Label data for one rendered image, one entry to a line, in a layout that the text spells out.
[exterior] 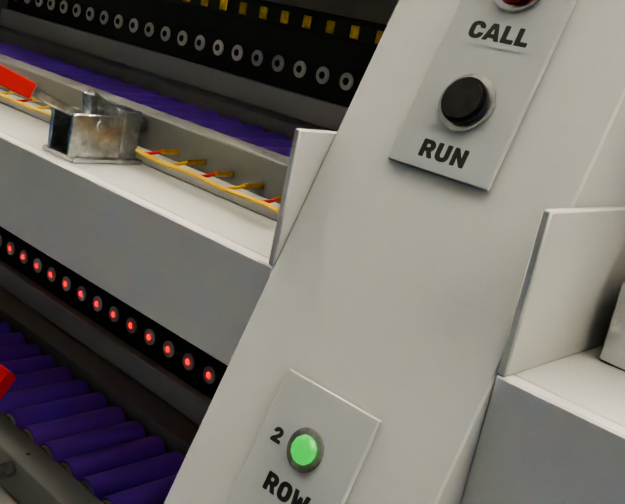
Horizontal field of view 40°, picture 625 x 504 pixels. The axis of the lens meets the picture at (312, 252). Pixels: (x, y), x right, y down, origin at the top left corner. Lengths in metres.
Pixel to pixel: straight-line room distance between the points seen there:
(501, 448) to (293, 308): 0.09
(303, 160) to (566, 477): 0.14
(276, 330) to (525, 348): 0.09
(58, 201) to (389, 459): 0.22
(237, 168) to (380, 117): 0.12
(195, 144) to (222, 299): 0.12
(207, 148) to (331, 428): 0.18
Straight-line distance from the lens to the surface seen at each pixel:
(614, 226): 0.28
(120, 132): 0.44
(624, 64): 0.27
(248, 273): 0.32
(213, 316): 0.33
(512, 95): 0.28
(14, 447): 0.50
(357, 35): 0.54
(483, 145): 0.28
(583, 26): 0.28
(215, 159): 0.41
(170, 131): 0.44
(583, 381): 0.27
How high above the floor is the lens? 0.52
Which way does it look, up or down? 1 degrees up
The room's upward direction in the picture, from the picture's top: 25 degrees clockwise
